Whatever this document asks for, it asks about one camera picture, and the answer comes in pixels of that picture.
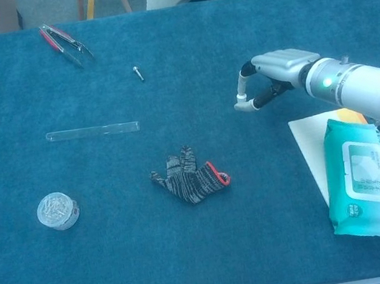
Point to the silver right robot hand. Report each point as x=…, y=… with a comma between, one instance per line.
x=283, y=64

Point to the clear glass test tube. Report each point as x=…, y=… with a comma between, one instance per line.
x=93, y=131

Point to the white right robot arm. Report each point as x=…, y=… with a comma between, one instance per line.
x=367, y=87

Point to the orange and white booklet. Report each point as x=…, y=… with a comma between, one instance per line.
x=310, y=143

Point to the silver metal bolt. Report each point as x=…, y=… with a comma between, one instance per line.
x=138, y=73

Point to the grey knitted glove red cuff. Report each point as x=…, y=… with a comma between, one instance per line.
x=193, y=183

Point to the teal wet wipes pack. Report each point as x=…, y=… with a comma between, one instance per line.
x=363, y=215

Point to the blue felt table cloth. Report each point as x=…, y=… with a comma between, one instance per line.
x=209, y=255

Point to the clear round screw container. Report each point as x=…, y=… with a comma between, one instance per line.
x=55, y=210

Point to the brown wooden board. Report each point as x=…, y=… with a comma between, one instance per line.
x=6, y=16

